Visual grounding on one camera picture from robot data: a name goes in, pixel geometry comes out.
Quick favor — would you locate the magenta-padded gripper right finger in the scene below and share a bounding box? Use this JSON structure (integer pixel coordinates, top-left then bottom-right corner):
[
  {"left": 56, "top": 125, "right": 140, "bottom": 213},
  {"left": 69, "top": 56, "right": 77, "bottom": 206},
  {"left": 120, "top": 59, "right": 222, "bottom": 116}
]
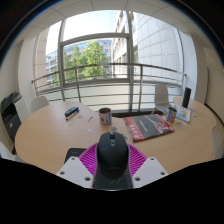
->
[{"left": 127, "top": 143, "right": 169, "bottom": 190}]

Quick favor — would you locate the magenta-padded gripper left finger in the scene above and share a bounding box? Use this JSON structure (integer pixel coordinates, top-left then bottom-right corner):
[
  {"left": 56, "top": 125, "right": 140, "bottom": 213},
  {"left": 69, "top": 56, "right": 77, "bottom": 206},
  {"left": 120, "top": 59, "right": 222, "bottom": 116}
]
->
[{"left": 55, "top": 143, "right": 100, "bottom": 190}]

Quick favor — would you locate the black computer mouse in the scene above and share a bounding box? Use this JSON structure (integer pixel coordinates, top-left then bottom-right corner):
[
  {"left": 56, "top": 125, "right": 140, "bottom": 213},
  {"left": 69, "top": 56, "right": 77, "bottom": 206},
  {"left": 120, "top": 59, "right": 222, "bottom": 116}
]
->
[{"left": 95, "top": 131, "right": 130, "bottom": 180}]

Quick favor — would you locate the black printed mouse pad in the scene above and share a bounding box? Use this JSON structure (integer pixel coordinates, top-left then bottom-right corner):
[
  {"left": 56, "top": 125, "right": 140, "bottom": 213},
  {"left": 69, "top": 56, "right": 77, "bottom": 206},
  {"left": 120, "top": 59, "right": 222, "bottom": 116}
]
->
[{"left": 64, "top": 147, "right": 88, "bottom": 164}]

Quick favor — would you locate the red magazine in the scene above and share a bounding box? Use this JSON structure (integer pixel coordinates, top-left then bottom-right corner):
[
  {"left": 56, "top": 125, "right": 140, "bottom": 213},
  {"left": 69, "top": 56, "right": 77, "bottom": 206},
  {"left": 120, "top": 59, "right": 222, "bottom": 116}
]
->
[{"left": 123, "top": 113, "right": 176, "bottom": 143}]

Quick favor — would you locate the black and blue stapler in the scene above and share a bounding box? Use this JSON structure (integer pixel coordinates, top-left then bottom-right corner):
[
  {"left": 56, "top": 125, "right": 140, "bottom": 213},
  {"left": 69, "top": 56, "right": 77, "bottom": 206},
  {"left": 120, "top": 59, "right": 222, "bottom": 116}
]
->
[{"left": 64, "top": 106, "right": 80, "bottom": 122}]

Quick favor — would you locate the red and blue printed mug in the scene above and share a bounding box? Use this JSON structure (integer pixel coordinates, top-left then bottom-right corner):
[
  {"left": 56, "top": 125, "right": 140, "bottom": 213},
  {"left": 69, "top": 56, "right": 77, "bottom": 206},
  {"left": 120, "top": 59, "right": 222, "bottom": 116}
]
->
[{"left": 98, "top": 107, "right": 113, "bottom": 126}]

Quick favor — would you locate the light blue booklet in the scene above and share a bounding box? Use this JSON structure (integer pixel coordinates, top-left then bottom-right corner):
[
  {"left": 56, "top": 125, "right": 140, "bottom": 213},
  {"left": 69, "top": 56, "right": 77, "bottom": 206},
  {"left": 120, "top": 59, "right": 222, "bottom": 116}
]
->
[{"left": 173, "top": 103, "right": 193, "bottom": 123}]

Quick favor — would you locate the black cylindrical speaker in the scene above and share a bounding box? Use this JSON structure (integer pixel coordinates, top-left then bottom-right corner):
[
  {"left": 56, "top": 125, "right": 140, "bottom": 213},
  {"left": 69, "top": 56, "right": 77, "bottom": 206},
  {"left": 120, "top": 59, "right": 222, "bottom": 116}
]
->
[{"left": 181, "top": 87, "right": 193, "bottom": 109}]

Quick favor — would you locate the black and white office printer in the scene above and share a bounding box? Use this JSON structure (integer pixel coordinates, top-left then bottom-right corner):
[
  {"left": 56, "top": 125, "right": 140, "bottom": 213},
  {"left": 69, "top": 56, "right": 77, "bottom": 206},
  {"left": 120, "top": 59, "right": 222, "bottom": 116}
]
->
[{"left": 0, "top": 90, "right": 29, "bottom": 141}]

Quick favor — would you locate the grey metal balcony railing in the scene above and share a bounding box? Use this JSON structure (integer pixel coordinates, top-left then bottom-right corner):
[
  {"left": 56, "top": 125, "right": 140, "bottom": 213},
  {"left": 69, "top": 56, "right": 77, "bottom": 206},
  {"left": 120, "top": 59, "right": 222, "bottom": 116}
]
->
[{"left": 31, "top": 62, "right": 188, "bottom": 113}]

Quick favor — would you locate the green leafy tree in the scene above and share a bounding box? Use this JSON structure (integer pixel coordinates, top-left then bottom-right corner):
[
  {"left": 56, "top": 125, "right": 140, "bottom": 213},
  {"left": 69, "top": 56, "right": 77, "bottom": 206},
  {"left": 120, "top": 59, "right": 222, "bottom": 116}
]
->
[{"left": 63, "top": 40, "right": 109, "bottom": 81}]

